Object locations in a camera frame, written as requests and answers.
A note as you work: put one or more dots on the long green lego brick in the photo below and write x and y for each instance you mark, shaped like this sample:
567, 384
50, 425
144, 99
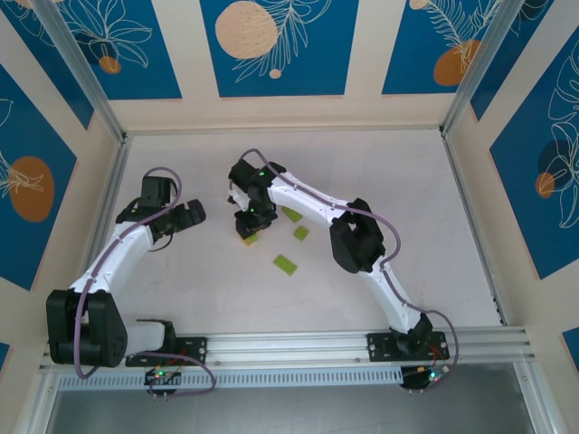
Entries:
286, 264

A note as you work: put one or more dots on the small square green lego brick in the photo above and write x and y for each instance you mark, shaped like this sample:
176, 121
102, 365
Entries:
300, 233

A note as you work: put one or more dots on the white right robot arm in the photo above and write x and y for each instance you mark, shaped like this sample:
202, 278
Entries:
307, 199

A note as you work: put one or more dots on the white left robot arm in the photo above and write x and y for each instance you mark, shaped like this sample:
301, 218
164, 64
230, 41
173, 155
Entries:
122, 244

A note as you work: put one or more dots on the left controller board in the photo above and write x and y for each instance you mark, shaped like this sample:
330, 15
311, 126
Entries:
160, 376

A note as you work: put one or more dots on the controller board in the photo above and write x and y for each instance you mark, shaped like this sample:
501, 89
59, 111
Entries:
427, 376
160, 376

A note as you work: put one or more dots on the grey metal panel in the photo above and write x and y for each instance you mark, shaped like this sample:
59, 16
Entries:
289, 413

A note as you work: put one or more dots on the right controller board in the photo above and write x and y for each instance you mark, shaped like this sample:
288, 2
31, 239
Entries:
427, 376

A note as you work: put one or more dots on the aluminium side rail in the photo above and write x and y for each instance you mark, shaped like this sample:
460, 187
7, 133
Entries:
475, 226
101, 226

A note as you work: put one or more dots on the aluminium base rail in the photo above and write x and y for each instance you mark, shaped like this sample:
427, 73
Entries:
289, 346

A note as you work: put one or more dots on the aluminium frame post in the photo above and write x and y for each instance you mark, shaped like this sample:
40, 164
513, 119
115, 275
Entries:
81, 72
477, 68

